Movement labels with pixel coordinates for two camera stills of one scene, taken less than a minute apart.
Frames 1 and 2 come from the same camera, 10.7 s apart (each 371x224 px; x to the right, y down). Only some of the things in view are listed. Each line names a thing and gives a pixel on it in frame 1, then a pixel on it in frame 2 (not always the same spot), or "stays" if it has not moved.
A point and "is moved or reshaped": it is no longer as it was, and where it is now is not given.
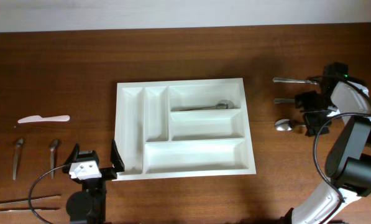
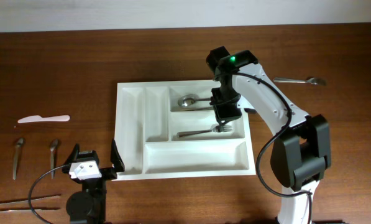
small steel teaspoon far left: x=19 y=142 stays
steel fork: x=283 y=100 is moved or reshaped
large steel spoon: x=286 y=124 is moved or reshaped
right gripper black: x=311 y=122 -> x=223 y=111
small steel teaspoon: x=53 y=147 stays
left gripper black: x=118 y=163 stays
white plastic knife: x=40 y=119 stays
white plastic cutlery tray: x=183 y=128 stays
